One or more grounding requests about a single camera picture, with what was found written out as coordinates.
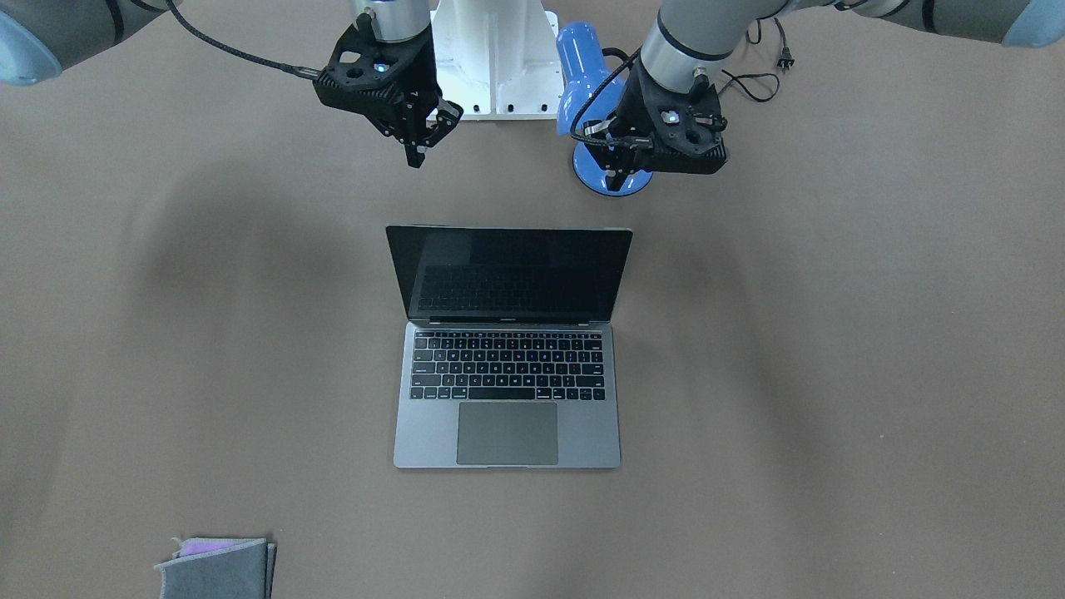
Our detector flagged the black braided camera cable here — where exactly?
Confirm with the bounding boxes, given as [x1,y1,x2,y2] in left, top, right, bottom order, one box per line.
[162,0,321,81]

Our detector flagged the blue desk lamp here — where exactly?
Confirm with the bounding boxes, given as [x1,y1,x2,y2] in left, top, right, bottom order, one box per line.
[556,22,653,197]

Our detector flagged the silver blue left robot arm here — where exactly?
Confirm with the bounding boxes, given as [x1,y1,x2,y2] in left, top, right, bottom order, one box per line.
[570,1,1064,195]

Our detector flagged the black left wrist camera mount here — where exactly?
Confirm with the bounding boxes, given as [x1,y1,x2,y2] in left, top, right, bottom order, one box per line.
[644,75,730,175]

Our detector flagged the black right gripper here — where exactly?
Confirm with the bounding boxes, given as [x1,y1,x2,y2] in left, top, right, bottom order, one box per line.
[356,25,464,168]

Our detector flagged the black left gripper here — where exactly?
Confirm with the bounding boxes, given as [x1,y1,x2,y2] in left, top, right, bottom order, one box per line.
[601,58,679,194]

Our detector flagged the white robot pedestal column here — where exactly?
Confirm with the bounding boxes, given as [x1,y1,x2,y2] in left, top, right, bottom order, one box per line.
[431,1,564,122]

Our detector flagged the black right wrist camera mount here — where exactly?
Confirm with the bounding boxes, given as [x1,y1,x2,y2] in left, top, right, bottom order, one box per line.
[312,27,402,118]

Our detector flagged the grey purple folded cloths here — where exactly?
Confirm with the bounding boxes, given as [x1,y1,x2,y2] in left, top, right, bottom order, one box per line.
[155,537,276,598]

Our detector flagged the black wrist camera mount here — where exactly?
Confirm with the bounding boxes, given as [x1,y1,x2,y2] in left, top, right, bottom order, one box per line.
[644,75,730,175]
[312,27,402,118]

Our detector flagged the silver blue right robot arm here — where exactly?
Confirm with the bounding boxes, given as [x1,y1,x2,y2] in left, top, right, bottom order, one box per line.
[1,1,463,168]

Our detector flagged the grey laptop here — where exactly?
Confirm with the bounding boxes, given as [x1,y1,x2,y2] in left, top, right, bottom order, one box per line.
[386,225,634,469]

